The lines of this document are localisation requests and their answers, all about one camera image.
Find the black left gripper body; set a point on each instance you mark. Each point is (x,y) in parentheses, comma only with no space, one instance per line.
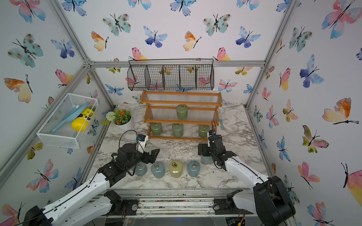
(138,158)

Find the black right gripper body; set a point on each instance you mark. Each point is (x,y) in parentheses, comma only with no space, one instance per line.
(213,154)

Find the blue canister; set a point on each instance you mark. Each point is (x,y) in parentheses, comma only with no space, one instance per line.
(193,168)
(158,170)
(206,160)
(141,169)

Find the green canister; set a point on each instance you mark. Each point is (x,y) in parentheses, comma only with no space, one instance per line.
(203,131)
(182,111)
(178,130)
(156,128)

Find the yellow canister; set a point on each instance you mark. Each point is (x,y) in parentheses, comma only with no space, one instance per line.
(175,168)

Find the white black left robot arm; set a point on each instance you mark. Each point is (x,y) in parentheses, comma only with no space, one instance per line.
(94,197)

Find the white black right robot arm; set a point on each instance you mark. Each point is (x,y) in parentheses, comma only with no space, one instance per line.
(270,202)

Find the wooden three-tier shelf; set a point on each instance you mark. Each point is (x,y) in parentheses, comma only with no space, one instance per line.
(161,107)

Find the white potted flower plant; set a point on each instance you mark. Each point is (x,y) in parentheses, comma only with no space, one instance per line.
(122,118)

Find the yellow bottle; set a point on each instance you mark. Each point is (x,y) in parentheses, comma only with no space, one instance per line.
(80,123)

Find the light blue plastic scoop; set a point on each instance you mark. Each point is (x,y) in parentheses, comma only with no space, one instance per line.
(70,116)

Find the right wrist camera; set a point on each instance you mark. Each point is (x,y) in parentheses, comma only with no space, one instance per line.
(210,137)

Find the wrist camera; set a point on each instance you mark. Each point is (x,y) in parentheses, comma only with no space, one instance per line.
(210,137)
(141,142)

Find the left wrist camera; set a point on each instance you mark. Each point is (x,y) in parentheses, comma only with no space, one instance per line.
(141,142)

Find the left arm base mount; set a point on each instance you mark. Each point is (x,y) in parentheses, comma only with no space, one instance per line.
(115,205)

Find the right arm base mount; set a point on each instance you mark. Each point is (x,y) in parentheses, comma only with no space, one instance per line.
(235,202)

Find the aluminium front rail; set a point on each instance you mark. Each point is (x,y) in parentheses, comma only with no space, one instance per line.
(186,205)

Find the white wire wall basket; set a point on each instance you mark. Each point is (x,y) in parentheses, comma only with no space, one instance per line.
(68,122)

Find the black wire wall basket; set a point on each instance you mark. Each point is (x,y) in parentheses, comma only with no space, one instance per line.
(181,75)

